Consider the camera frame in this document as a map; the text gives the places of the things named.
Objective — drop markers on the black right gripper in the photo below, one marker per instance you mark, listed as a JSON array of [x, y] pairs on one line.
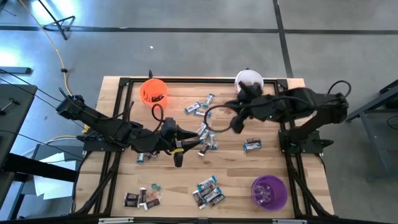
[[256, 105]]

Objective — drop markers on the black side table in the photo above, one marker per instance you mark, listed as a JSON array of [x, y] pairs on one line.
[[15, 124]]

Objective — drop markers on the red gummy candy packet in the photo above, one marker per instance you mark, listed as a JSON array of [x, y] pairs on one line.
[[155, 195]]

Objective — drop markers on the orange plastic bucket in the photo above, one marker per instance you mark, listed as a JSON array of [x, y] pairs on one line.
[[146, 96]]

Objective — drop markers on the black hook clamp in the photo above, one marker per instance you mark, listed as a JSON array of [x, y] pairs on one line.
[[150, 74]]

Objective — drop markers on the black aluminium table frame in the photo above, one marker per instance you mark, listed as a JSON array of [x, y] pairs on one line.
[[192, 80]]

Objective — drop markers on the black tripod stand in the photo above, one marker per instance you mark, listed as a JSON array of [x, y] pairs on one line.
[[56, 24]]

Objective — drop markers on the green gummy candy packet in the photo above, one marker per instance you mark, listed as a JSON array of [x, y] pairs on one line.
[[155, 187]]

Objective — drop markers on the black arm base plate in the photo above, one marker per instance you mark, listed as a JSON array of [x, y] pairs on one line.
[[311, 146], [93, 146]]

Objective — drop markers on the black table beam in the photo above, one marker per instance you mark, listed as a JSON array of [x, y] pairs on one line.
[[37, 169]]

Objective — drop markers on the white papers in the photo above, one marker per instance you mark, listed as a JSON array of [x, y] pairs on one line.
[[53, 186]]

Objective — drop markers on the purple plastic bowl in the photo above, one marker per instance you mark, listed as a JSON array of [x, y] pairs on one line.
[[276, 202]]

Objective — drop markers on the clear wrapped candy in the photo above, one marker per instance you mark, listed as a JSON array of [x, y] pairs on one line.
[[262, 194]]

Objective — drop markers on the grey metal bar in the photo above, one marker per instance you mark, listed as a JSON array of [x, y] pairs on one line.
[[15, 70]]

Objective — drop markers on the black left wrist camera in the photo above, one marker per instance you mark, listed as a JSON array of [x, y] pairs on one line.
[[178, 160]]

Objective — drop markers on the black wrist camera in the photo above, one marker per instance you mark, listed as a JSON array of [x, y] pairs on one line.
[[237, 124], [178, 160]]

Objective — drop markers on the black tool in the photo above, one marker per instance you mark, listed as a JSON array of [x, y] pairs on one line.
[[9, 104]]

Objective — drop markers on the white jack-o-lantern bucket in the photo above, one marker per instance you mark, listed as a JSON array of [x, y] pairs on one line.
[[245, 76]]

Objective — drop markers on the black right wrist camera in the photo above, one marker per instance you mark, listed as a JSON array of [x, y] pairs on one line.
[[237, 124]]

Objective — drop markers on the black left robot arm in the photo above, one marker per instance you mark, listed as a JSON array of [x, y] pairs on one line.
[[109, 127]]

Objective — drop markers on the silver bracket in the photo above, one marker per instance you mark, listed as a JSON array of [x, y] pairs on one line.
[[289, 221], [115, 220]]

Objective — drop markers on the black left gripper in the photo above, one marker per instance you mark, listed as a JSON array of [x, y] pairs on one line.
[[169, 133]]

